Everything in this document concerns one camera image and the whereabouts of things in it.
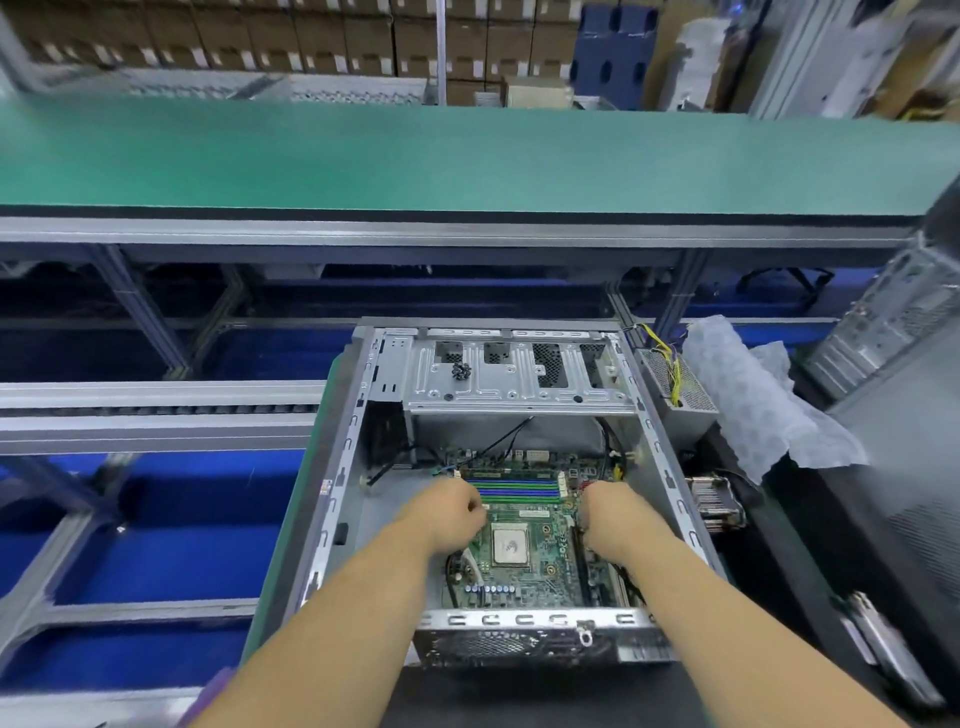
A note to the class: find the person's right hand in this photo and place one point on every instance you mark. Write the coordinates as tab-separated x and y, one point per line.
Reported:
618	522

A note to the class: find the person's left hand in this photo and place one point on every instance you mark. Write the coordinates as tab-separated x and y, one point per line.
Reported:
447	518

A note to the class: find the small gold CPU chip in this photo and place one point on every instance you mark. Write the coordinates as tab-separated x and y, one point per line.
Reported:
513	545

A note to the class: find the green RAM stick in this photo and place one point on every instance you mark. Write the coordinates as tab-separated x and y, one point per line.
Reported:
518	480

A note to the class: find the green motherboard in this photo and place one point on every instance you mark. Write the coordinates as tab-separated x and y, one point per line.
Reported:
525	563

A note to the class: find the metal heatsink cooler fan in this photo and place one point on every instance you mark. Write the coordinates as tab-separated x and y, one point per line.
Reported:
717	498

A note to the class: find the grey power supply unit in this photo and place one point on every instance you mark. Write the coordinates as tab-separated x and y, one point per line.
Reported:
675	390

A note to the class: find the black and silver computer case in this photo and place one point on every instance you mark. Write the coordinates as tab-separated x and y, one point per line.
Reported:
510	368

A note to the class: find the person's left forearm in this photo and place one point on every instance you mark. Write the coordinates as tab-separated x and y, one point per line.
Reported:
330	638

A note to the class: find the person's right forearm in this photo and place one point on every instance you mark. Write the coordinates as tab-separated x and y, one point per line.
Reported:
750	645

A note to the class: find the dark grey case side panel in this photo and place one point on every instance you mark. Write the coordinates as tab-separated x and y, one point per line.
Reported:
908	480

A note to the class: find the grey computer tower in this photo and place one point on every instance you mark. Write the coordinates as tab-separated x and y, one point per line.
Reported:
885	323

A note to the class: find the white bubble wrap bag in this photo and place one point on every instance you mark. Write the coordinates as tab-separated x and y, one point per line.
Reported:
765	390

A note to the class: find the small purple object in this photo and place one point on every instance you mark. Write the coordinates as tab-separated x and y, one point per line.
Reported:
207	698

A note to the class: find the green conveyor belt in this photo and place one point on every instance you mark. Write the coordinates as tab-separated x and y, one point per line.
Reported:
450	158

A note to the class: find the stack of cardboard boxes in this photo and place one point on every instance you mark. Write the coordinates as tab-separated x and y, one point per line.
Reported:
300	38

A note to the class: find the aluminium roller conveyor rail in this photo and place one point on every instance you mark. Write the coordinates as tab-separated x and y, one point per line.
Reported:
150	413

